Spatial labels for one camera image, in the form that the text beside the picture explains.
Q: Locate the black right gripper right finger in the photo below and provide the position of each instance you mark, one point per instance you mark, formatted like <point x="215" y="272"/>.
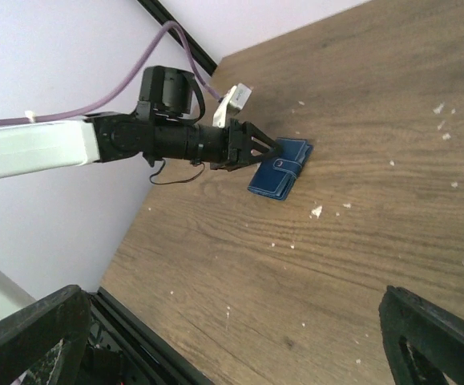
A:
<point x="423" y="343"/>

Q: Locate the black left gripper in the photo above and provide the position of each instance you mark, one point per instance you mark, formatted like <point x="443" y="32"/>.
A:
<point x="245" y="145"/>

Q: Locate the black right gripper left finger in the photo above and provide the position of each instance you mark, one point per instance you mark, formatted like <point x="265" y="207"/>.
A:
<point x="52" y="332"/>

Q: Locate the blue leather card holder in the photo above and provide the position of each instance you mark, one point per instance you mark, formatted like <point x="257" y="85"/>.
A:
<point x="275" y="177"/>

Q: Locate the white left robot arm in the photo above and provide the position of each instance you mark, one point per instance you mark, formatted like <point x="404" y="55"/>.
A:
<point x="157" y="129"/>

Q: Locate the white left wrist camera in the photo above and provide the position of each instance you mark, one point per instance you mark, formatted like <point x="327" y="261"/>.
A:
<point x="232" y="104"/>

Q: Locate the black front frame rail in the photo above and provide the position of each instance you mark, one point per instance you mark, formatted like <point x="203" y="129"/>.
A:
<point x="121" y="349"/>

